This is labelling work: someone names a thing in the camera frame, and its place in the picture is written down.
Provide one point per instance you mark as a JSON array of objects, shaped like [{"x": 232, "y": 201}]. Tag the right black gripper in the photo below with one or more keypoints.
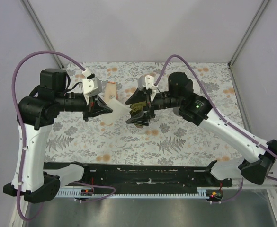
[{"x": 143, "y": 118}]

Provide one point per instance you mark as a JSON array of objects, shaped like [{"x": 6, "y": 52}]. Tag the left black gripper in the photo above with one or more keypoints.
[{"x": 95, "y": 108}]

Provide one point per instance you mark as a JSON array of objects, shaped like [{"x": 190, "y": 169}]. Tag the green glass dripper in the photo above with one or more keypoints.
[{"x": 136, "y": 108}]

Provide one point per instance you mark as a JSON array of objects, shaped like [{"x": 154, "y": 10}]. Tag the orange coffee filter pack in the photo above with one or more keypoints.
[{"x": 110, "y": 92}]

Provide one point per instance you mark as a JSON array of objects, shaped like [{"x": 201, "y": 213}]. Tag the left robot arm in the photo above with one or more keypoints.
[{"x": 37, "y": 115}]

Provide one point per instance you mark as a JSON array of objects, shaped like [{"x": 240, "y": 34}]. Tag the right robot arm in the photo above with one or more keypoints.
[{"x": 257, "y": 155}]

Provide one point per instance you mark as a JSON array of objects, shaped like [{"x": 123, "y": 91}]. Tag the floral patterned table mat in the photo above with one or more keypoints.
[{"x": 168, "y": 140}]

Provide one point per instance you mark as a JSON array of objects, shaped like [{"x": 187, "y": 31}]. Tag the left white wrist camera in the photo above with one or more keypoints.
[{"x": 91, "y": 85}]

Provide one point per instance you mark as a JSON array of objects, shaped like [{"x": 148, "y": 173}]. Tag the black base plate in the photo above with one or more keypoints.
[{"x": 140, "y": 178}]

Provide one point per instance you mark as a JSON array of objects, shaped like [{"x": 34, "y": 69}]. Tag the white slotted cable duct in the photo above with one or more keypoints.
[{"x": 83, "y": 193}]

